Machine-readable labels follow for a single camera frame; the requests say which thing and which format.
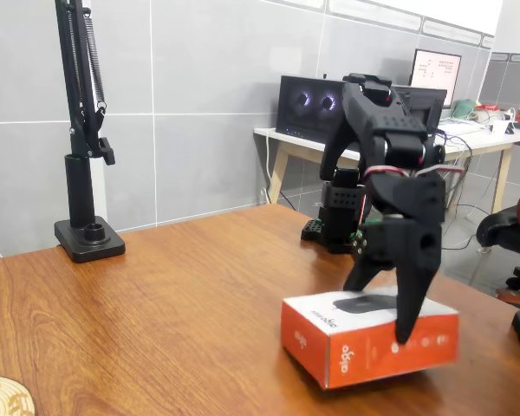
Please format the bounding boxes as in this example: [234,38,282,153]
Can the orange white mouse box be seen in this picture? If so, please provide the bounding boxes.
[280,289,460,391]

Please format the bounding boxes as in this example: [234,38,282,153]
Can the black office chair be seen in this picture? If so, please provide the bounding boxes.
[476,185,520,311]

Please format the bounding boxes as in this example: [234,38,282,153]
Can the green bag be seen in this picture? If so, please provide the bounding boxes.
[453,98,480,119]

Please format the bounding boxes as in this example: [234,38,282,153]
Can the computer monitor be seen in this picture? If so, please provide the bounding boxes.
[409,49,464,109]

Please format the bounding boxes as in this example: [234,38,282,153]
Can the white desk wooden legs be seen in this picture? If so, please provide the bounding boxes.
[253,124,520,224]

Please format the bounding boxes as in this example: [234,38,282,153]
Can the black PC case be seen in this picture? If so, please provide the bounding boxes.
[276,74,449,145]

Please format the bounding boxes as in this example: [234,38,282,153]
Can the black desk clamp base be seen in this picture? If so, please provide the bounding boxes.
[54,153,127,263]

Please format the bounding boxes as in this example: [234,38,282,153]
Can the round wooden coaster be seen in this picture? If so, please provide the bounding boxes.
[0,374,35,416]

